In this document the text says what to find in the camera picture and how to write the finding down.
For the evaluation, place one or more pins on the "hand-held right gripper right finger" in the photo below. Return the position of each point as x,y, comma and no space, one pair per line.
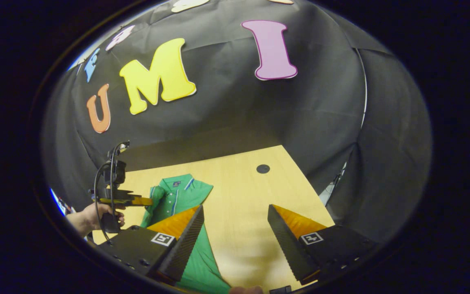
288,249

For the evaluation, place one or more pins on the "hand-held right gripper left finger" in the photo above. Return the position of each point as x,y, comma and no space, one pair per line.
186,245

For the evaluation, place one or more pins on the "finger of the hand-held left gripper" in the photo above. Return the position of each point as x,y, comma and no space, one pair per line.
125,201

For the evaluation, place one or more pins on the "green T-shirt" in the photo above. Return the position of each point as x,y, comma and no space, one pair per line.
202,261

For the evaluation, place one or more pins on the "bright coloured strip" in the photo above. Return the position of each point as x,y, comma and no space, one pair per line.
57,202

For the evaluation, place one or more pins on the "black table grommet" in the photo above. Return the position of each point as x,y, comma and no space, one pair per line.
263,168

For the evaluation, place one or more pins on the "black backdrop cloth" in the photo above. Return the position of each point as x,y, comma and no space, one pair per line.
239,114

